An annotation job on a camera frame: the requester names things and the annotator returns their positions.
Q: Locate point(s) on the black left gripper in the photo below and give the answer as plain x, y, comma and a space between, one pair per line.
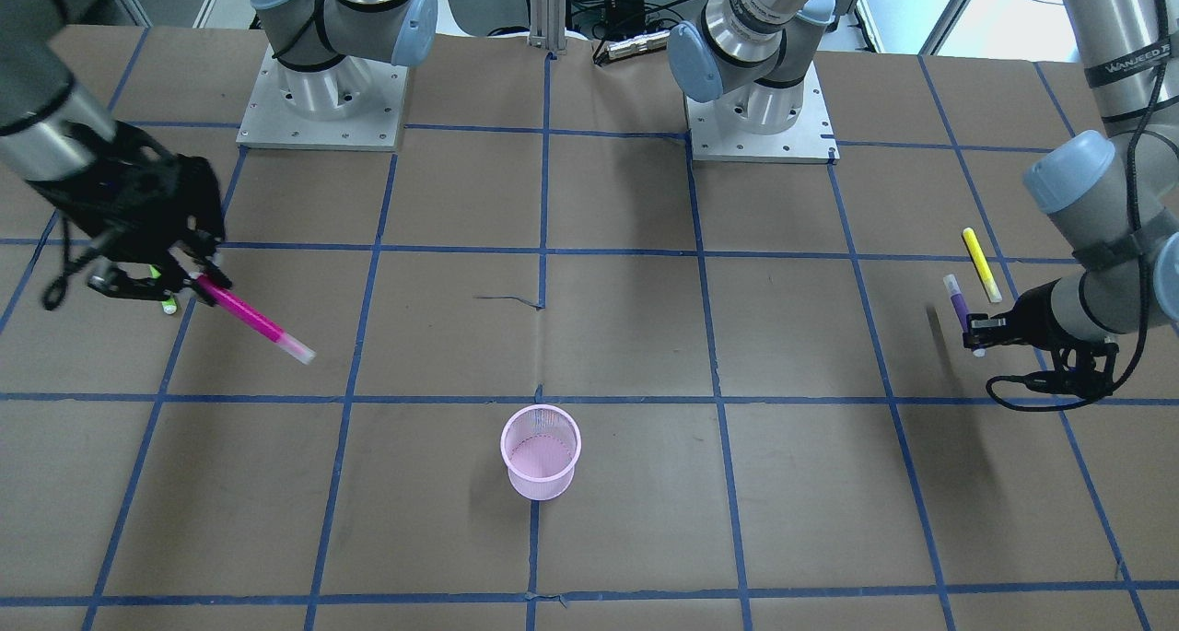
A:
1033, 314

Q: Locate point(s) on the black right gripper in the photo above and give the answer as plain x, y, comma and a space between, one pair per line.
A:
140, 185

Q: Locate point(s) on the purple highlighter pen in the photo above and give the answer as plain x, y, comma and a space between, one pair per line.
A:
959, 304

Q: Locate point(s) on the pink highlighter pen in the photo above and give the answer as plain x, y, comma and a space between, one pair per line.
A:
271, 331

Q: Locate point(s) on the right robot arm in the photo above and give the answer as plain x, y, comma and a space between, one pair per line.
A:
41, 94

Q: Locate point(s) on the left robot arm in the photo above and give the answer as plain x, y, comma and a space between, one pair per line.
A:
1102, 190

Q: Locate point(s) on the pink mesh cup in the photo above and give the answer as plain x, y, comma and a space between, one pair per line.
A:
540, 446

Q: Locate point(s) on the green highlighter pen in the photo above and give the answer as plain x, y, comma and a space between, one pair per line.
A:
169, 304

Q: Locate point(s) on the yellow highlighter pen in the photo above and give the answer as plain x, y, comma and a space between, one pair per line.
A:
981, 266

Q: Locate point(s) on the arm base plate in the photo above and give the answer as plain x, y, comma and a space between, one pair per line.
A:
356, 105
765, 124

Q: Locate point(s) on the aluminium frame post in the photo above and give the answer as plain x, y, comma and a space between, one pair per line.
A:
547, 25

